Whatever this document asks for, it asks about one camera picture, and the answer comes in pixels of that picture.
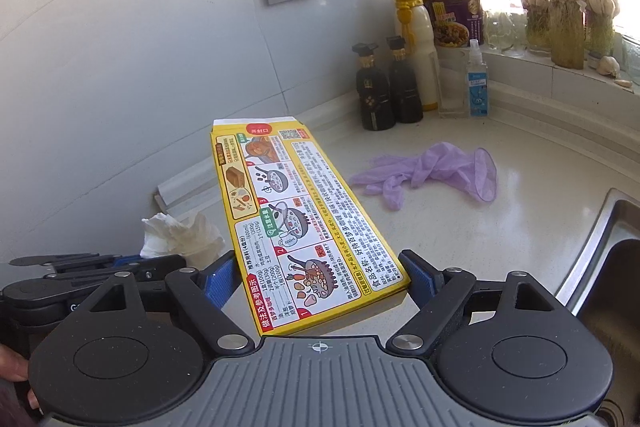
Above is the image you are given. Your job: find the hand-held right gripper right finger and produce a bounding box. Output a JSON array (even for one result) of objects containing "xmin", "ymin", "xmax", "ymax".
[{"xmin": 387, "ymin": 249, "xmax": 566, "ymax": 354}]

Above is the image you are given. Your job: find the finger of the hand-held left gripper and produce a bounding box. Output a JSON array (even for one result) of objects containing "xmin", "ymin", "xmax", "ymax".
[
  {"xmin": 44, "ymin": 255, "xmax": 187, "ymax": 289},
  {"xmin": 9, "ymin": 253, "xmax": 102, "ymax": 270}
]

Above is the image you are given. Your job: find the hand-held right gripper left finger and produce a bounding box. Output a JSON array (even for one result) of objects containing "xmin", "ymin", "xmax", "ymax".
[{"xmin": 82, "ymin": 252, "xmax": 256, "ymax": 354}]

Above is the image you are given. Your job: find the white tissue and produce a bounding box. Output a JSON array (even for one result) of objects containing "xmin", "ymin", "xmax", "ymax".
[{"xmin": 139, "ymin": 211, "xmax": 226, "ymax": 266}]

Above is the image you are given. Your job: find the yellow printed food box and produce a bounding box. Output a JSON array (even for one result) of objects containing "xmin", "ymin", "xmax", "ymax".
[{"xmin": 210, "ymin": 117, "xmax": 412, "ymax": 337}]

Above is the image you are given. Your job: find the person's left hand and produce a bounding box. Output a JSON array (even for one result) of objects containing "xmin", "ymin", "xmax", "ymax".
[{"xmin": 0, "ymin": 342, "xmax": 42, "ymax": 413}]

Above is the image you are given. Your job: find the purple disposable glove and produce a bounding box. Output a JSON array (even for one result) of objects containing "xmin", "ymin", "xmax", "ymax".
[{"xmin": 348, "ymin": 143, "xmax": 499, "ymax": 212}]

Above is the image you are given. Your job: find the dark glass sauce bottle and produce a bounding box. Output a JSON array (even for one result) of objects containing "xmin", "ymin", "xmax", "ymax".
[
  {"xmin": 352, "ymin": 43, "xmax": 392, "ymax": 132},
  {"xmin": 386, "ymin": 35, "xmax": 425, "ymax": 124}
]

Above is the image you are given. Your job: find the steel kitchen sink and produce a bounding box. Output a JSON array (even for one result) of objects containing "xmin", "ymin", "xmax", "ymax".
[{"xmin": 554, "ymin": 188, "xmax": 640, "ymax": 427}]

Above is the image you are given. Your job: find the clear plastic container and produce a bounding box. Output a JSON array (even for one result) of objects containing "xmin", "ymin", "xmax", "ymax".
[{"xmin": 437, "ymin": 45, "xmax": 472, "ymax": 118}]

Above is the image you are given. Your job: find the small blue spray bottle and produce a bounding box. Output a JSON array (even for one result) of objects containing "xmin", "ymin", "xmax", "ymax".
[{"xmin": 464, "ymin": 39, "xmax": 490, "ymax": 118}]

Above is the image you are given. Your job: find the white bottle with yellow cap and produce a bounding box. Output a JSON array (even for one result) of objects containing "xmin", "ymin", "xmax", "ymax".
[{"xmin": 391, "ymin": 0, "xmax": 442, "ymax": 112}]

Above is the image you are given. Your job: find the clear glass jar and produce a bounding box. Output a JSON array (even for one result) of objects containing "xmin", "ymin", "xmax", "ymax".
[{"xmin": 482, "ymin": 0, "xmax": 527, "ymax": 58}]

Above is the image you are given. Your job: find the purple instant noodle cup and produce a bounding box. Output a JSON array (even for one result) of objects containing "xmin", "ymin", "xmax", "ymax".
[{"xmin": 422, "ymin": 0, "xmax": 485, "ymax": 48}]

